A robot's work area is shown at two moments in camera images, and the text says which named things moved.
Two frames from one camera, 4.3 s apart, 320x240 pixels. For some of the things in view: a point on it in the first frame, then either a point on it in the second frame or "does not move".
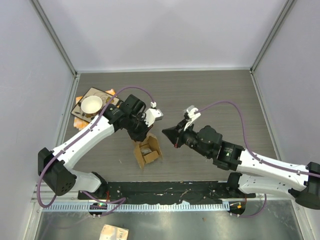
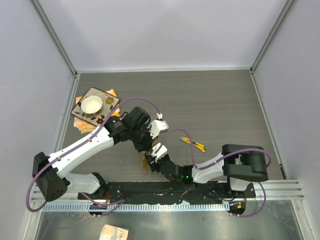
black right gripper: x=176 y=134 to x=154 y=165
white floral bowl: x=91 y=105 does not move
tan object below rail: x=110 y=232 does not move
